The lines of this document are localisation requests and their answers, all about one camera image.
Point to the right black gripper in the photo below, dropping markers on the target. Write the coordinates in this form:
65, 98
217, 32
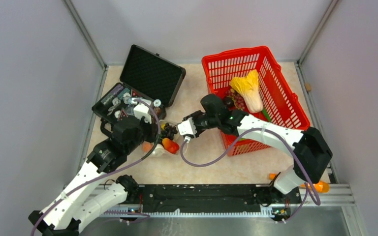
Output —
195, 116

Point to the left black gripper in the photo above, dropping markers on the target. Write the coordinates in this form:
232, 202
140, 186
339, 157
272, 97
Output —
153, 130

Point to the orange fruit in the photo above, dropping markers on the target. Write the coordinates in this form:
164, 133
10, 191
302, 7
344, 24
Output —
146, 146

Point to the black grape bunch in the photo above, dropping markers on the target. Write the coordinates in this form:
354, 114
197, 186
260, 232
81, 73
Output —
168, 131

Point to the clear zip top bag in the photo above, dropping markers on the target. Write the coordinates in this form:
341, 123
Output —
159, 149

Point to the red tomato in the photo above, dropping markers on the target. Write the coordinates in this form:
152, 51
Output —
170, 145

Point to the napa cabbage toy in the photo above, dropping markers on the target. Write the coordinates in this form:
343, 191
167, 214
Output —
248, 88

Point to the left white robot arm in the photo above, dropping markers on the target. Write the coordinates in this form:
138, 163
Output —
71, 211

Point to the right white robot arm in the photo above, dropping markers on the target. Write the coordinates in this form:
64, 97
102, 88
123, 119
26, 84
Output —
308, 148

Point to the purple grape bunch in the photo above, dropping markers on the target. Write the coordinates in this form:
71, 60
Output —
234, 100

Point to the black poker chip case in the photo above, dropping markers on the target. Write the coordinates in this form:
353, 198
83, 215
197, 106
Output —
145, 74

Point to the red plastic basket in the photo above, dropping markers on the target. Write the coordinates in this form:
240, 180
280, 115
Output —
280, 105

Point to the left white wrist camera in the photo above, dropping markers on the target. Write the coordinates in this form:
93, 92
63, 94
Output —
141, 108

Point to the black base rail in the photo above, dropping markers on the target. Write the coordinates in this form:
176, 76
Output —
222, 199

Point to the orange handled tool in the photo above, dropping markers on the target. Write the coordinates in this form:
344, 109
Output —
321, 186

